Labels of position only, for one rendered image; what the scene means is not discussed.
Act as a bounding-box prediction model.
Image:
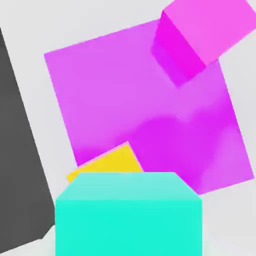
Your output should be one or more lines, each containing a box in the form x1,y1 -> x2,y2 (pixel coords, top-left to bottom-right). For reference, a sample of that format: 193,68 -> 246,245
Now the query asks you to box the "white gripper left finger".
0,223 -> 56,256

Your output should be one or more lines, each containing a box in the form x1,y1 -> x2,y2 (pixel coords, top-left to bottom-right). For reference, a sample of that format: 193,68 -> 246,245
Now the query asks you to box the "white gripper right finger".
201,224 -> 256,256

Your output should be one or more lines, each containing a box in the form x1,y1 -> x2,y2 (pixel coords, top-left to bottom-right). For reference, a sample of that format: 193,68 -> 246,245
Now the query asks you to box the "small turquoise cube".
54,171 -> 203,256

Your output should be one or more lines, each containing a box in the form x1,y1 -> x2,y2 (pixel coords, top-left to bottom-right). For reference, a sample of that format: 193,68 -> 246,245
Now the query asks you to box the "small yellow cube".
66,140 -> 145,184

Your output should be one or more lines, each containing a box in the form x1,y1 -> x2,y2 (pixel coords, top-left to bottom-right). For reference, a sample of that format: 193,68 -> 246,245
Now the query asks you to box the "small pink cube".
150,0 -> 256,89

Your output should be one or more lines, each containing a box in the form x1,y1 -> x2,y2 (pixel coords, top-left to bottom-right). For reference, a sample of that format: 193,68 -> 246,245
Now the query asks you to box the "large purple box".
43,19 -> 255,196

